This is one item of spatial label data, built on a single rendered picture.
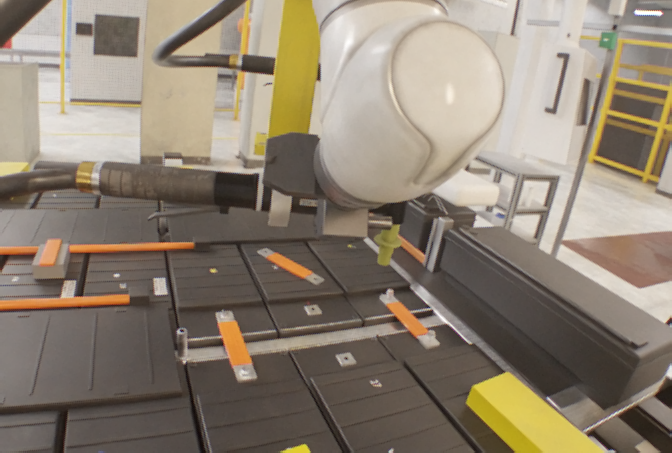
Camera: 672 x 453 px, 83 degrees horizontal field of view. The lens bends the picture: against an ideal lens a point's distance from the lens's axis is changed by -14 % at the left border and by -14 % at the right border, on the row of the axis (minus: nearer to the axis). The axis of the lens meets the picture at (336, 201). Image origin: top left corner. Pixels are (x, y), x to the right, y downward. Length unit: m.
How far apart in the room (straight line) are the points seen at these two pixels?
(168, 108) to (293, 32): 4.40
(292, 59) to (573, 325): 0.54
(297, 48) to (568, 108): 2.84
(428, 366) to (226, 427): 0.29
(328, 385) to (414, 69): 0.43
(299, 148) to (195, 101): 4.50
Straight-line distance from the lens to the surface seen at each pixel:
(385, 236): 0.62
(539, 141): 3.31
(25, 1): 0.27
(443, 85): 0.24
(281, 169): 0.42
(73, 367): 0.59
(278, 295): 0.73
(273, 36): 4.94
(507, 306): 0.78
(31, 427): 0.55
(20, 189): 0.62
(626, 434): 1.02
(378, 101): 0.24
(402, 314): 0.75
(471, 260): 0.83
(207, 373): 0.59
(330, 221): 0.45
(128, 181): 0.58
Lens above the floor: 1.39
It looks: 19 degrees down
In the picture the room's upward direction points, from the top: 9 degrees clockwise
